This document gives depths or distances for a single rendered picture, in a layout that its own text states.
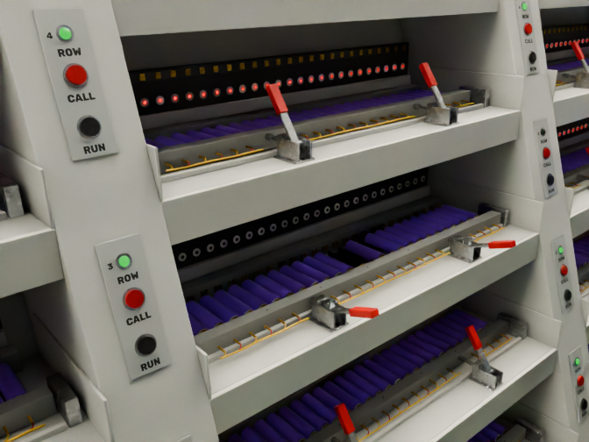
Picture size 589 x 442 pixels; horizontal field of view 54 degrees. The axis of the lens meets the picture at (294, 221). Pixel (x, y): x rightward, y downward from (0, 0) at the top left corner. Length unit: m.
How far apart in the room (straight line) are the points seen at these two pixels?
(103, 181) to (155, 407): 0.21
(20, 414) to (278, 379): 0.24
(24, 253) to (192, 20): 0.27
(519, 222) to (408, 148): 0.31
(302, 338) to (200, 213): 0.19
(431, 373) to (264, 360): 0.34
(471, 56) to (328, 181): 0.42
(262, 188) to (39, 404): 0.29
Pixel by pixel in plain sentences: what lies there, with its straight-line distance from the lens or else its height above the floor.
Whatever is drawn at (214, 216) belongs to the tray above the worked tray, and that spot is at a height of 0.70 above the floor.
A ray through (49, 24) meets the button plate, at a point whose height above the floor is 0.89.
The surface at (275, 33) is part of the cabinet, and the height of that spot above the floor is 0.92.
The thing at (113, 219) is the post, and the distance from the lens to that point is 0.52.
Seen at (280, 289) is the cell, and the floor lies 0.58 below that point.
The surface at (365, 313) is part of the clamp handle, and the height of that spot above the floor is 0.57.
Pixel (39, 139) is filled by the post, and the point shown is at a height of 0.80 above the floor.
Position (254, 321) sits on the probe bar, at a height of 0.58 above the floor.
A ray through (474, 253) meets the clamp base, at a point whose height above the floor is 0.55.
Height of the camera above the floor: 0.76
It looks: 8 degrees down
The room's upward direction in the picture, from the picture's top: 12 degrees counter-clockwise
